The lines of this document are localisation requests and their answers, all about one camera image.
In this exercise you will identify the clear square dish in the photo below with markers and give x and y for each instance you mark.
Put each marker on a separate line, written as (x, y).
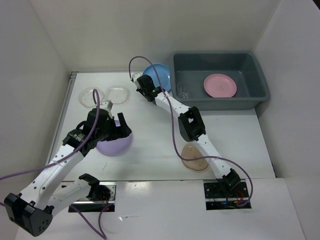
(117, 94)
(86, 97)

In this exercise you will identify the clear glass cup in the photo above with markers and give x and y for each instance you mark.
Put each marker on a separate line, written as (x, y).
(183, 90)

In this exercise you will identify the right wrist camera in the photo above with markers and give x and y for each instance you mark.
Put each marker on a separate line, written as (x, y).
(135, 76)

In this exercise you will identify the aluminium table edge rail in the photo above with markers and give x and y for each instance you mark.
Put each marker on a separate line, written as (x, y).
(64, 107)

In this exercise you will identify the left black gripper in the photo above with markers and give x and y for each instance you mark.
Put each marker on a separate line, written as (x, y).
(122, 130)

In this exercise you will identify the brown translucent square dish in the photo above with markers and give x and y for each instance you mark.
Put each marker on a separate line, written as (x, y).
(188, 154)

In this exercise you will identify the grey plastic bin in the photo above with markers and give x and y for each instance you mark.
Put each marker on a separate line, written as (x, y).
(242, 66)

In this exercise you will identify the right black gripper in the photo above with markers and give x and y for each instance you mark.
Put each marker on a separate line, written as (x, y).
(139, 90)

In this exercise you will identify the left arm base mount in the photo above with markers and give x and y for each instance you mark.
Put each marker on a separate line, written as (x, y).
(107, 195)

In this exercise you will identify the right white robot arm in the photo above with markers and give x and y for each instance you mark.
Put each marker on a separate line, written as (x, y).
(192, 129)

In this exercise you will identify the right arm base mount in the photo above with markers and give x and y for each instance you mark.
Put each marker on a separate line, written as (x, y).
(215, 199)

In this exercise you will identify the purple plate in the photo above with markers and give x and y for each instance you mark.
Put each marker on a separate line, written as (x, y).
(114, 147)

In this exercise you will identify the blue plate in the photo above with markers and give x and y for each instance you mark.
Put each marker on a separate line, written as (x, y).
(163, 72)

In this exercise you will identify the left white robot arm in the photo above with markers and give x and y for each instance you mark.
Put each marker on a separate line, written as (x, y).
(35, 206)

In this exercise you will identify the pink plate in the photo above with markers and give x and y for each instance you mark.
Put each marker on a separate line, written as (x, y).
(220, 86)

